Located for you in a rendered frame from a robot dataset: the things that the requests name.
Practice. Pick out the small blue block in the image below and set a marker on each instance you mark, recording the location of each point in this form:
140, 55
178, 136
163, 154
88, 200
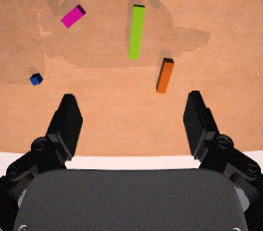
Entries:
36, 79

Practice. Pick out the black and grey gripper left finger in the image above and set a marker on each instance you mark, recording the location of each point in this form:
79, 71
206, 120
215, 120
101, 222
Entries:
47, 153

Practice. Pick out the orange rod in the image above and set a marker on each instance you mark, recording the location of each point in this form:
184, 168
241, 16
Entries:
164, 75

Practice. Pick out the lime green rod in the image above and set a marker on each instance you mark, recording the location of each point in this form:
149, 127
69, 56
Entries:
136, 30

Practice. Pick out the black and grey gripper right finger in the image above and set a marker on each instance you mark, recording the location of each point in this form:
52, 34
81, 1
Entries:
216, 151

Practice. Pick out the magenta rod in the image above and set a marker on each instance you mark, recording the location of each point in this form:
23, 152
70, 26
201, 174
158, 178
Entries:
73, 16

